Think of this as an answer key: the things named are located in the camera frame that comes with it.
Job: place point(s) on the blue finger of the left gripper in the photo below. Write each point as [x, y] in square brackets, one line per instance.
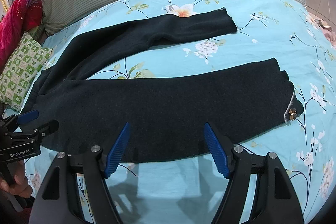
[28, 117]
[47, 129]

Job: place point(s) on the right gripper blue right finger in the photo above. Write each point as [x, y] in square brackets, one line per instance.
[219, 147]

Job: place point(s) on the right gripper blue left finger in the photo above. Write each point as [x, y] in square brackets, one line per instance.
[114, 149]

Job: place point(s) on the black knit pants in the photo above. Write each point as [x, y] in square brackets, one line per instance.
[166, 115]

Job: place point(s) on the person left hand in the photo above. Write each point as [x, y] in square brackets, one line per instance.
[21, 186]

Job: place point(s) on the green white checkered pillow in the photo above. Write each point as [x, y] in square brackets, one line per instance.
[21, 69]

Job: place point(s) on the red pink blanket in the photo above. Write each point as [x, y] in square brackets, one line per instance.
[22, 16]

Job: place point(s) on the pink cloth at bed edge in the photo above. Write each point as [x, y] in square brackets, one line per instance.
[326, 29]

